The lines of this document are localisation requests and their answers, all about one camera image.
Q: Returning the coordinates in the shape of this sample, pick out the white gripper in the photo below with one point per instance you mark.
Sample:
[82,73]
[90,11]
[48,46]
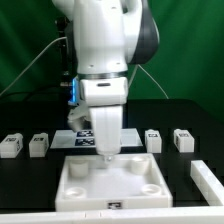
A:
[107,125]

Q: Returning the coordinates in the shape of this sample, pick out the white square tabletop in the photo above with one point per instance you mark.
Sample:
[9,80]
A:
[129,181]

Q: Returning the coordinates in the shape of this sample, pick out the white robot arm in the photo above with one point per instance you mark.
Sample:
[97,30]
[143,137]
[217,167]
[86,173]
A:
[108,36]

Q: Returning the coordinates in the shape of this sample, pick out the white tag sheet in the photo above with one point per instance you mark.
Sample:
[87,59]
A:
[65,139]

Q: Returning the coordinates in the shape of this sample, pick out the white L-shaped obstacle fence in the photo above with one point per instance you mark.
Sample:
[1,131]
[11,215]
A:
[205,180]

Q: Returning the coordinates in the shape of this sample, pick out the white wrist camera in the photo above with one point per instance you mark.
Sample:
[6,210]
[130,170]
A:
[78,117]

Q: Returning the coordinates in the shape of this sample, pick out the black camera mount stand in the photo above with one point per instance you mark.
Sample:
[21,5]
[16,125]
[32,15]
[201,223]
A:
[67,51]

